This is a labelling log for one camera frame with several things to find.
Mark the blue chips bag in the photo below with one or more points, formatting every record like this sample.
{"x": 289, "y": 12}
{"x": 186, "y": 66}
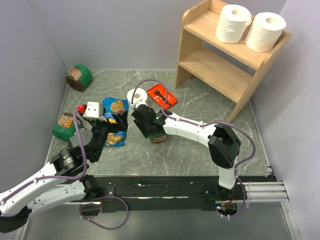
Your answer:
{"x": 115, "y": 138}

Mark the white paper roll front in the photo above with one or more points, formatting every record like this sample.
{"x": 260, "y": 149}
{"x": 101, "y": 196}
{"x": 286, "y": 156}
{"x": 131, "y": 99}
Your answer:
{"x": 233, "y": 21}

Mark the white paper roll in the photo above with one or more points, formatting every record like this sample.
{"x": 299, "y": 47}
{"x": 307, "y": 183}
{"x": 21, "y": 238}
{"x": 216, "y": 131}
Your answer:
{"x": 134, "y": 95}
{"x": 233, "y": 21}
{"x": 265, "y": 30}

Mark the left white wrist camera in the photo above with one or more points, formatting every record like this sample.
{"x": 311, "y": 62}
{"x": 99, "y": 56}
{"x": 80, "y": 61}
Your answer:
{"x": 94, "y": 111}

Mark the orange razor box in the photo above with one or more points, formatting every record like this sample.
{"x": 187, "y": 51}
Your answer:
{"x": 171, "y": 100}

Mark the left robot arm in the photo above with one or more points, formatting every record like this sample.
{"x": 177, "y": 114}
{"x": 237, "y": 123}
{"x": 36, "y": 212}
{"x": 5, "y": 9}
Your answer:
{"x": 61, "y": 180}

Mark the black razor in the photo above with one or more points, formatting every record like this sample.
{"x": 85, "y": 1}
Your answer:
{"x": 158, "y": 97}

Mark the green roll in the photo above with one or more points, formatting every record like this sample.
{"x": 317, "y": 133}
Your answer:
{"x": 157, "y": 138}
{"x": 65, "y": 127}
{"x": 79, "y": 77}

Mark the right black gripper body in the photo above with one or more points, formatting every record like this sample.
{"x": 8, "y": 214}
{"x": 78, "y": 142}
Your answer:
{"x": 143, "y": 128}

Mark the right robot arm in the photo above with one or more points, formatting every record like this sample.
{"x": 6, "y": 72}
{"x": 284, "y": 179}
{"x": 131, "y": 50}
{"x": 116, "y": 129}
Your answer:
{"x": 222, "y": 142}

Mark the wooden two-tier shelf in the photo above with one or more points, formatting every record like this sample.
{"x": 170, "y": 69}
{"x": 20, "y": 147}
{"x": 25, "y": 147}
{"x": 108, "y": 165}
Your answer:
{"x": 199, "y": 24}

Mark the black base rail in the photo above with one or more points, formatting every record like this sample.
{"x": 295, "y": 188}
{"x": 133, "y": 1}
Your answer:
{"x": 148, "y": 193}

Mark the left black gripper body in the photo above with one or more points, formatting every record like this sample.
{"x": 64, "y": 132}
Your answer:
{"x": 101, "y": 129}

